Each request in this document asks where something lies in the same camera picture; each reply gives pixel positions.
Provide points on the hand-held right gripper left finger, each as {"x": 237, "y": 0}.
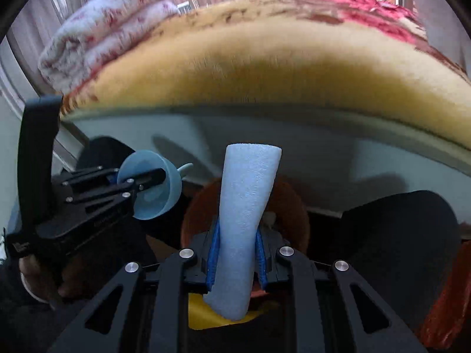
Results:
{"x": 213, "y": 261}

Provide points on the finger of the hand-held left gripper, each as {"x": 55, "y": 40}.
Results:
{"x": 147, "y": 180}
{"x": 88, "y": 176}

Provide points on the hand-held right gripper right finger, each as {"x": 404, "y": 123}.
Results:
{"x": 261, "y": 261}

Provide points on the translucent plastic bowl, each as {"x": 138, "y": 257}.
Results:
{"x": 156, "y": 209}

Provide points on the pale foam sheet roll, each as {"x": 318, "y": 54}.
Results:
{"x": 243, "y": 209}

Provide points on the orange round trash bin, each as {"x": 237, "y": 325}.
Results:
{"x": 290, "y": 209}

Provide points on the person's left hand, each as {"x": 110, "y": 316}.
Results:
{"x": 75, "y": 275}

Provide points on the yellow plastic sheet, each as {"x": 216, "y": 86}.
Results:
{"x": 200, "y": 316}

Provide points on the white bed base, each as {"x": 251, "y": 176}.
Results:
{"x": 312, "y": 147}

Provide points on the folded floral quilt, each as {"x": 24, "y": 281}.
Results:
{"x": 106, "y": 29}

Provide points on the sheer pink curtain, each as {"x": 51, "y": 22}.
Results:
{"x": 55, "y": 11}
{"x": 438, "y": 11}

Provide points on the yellow floral fleece blanket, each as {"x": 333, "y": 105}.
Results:
{"x": 276, "y": 81}

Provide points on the red plastic bag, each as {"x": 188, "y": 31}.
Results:
{"x": 445, "y": 309}

